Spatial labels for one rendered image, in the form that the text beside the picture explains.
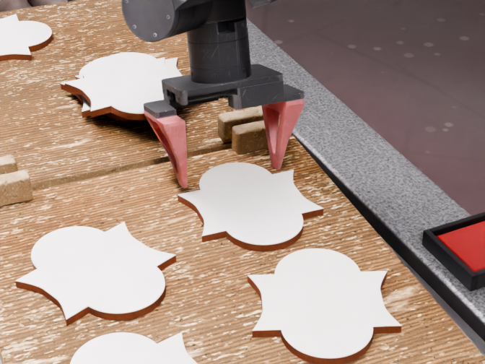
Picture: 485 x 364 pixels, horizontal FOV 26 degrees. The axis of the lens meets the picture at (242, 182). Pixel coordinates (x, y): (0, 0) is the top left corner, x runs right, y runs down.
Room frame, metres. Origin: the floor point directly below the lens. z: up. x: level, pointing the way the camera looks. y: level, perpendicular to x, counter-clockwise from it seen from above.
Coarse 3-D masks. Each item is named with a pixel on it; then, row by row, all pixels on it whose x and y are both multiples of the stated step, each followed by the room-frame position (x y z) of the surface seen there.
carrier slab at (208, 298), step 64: (64, 192) 0.83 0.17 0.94; (128, 192) 0.83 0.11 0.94; (320, 192) 0.83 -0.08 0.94; (0, 256) 0.73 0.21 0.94; (192, 256) 0.73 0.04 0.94; (256, 256) 0.73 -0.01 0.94; (384, 256) 0.73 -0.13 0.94; (0, 320) 0.65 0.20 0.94; (64, 320) 0.65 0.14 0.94; (128, 320) 0.65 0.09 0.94; (192, 320) 0.65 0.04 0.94; (256, 320) 0.65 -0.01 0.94; (448, 320) 0.65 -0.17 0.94
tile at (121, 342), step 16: (112, 336) 0.62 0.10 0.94; (128, 336) 0.62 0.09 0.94; (176, 336) 0.62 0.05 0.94; (80, 352) 0.60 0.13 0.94; (96, 352) 0.60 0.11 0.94; (112, 352) 0.60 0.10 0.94; (128, 352) 0.60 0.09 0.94; (144, 352) 0.60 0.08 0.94; (160, 352) 0.60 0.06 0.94; (176, 352) 0.60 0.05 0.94
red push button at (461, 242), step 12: (468, 228) 0.79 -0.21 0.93; (480, 228) 0.79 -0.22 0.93; (444, 240) 0.77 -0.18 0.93; (456, 240) 0.77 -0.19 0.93; (468, 240) 0.77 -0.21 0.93; (480, 240) 0.77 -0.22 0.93; (456, 252) 0.75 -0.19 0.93; (468, 252) 0.75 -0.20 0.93; (480, 252) 0.75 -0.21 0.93; (468, 264) 0.73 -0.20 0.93; (480, 264) 0.73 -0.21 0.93
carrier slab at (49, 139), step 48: (96, 0) 1.28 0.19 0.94; (48, 48) 1.14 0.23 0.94; (96, 48) 1.14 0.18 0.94; (144, 48) 1.14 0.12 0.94; (0, 96) 1.02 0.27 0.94; (48, 96) 1.02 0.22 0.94; (0, 144) 0.92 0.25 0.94; (48, 144) 0.92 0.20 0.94; (96, 144) 0.92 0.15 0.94; (144, 144) 0.92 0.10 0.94; (192, 144) 0.92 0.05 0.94
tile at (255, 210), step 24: (216, 168) 0.86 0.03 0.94; (240, 168) 0.86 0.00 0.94; (264, 168) 0.86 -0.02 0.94; (192, 192) 0.82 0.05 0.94; (216, 192) 0.82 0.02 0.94; (240, 192) 0.82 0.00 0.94; (264, 192) 0.82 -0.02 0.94; (288, 192) 0.82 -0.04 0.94; (216, 216) 0.78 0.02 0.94; (240, 216) 0.78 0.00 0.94; (264, 216) 0.78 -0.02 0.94; (288, 216) 0.78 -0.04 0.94; (312, 216) 0.79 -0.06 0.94; (240, 240) 0.75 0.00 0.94; (264, 240) 0.75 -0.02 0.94; (288, 240) 0.75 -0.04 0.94
